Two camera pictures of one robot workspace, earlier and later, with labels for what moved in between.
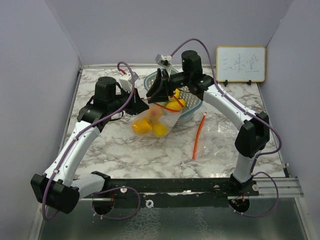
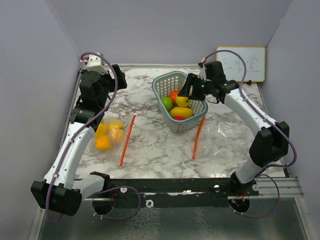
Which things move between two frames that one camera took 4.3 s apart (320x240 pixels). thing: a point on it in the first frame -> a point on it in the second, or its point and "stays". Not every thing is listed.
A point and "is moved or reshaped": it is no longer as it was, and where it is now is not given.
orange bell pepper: x=160 y=129 -> x=103 y=142
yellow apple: x=177 y=93 -> x=182 y=101
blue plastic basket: x=192 y=103 is moved or reshaped
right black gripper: x=160 y=90 -> x=191 y=81
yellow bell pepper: x=141 y=126 -> x=103 y=129
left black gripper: x=137 y=104 -> x=106 y=75
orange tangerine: x=155 y=113 -> x=118 y=134
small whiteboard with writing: x=237 y=64 stays
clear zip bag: x=155 y=121 -> x=111 y=139
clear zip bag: x=216 y=140 stays
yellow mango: x=175 y=105 -> x=184 y=112
